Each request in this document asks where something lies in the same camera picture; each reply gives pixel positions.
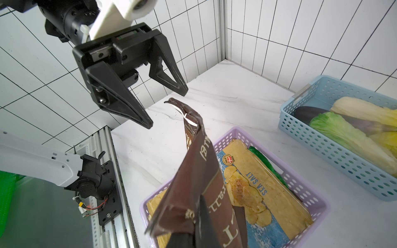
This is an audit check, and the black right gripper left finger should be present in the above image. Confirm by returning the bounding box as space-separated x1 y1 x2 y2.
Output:
166 232 195 248

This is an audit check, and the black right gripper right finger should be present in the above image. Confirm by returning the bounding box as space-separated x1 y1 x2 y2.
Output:
194 195 220 248

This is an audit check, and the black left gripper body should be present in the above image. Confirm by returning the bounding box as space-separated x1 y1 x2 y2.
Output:
72 23 161 81

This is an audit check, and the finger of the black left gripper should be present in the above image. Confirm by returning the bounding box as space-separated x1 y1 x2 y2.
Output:
148 32 189 96
85 62 153 129

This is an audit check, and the brown Kettle chips bag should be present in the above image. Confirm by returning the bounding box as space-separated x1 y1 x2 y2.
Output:
145 98 248 248

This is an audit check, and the blue kettle cooked chips bag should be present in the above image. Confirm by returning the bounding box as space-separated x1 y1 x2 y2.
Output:
217 139 313 248

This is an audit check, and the green Chuba cassava chips bag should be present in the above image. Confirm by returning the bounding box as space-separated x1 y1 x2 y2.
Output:
249 146 288 187

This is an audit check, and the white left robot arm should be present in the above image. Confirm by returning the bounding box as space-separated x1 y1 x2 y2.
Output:
1 1 188 225

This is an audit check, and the purple perforated basket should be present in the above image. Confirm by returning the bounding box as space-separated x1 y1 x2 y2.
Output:
141 127 327 248

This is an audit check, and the light blue perforated basket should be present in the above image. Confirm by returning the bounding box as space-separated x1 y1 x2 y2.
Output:
278 75 397 202

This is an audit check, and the green plastic crate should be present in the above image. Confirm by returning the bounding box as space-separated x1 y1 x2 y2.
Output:
0 171 25 236

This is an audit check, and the toy eggplant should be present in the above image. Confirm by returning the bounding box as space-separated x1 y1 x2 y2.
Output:
293 106 397 135

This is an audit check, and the green toy napa cabbage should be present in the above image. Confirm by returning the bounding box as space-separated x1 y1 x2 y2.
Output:
315 128 397 177

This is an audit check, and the yellow toy cabbage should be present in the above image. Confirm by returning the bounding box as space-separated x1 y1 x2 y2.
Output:
371 106 397 158

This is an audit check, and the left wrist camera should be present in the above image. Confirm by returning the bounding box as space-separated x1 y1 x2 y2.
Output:
89 0 157 40

